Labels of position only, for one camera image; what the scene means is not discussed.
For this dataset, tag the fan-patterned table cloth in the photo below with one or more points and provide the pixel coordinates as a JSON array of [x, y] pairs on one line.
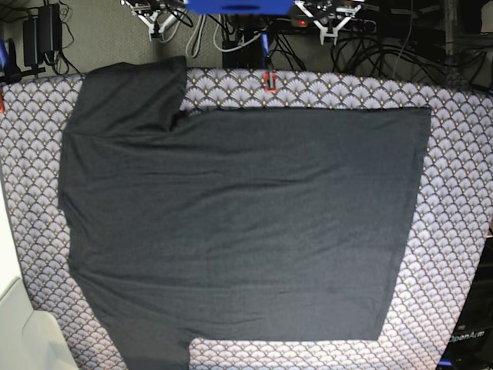
[[447, 236]]

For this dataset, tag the blue vertical post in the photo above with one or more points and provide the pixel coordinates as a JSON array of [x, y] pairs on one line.
[[265, 49]]

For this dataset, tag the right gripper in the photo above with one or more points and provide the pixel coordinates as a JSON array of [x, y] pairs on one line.
[[143, 11]]

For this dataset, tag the white plastic bin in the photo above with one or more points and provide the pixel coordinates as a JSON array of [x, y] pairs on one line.
[[30, 339]]

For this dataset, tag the black OpenArm box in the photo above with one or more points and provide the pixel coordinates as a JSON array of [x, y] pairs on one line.
[[470, 346]]

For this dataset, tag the red and black clamp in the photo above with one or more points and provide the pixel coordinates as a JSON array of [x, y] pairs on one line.
[[270, 80]]

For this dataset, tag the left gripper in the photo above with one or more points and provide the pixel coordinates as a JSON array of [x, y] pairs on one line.
[[308, 14]]

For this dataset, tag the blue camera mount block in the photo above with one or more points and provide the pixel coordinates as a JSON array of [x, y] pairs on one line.
[[240, 7]]

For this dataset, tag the dark grey T-shirt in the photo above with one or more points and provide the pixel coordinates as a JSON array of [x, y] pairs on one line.
[[242, 224]]

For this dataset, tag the black power strip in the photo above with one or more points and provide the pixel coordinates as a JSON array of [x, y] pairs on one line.
[[332, 21]]

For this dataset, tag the black power adapter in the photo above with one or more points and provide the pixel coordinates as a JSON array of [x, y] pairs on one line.
[[42, 36]]

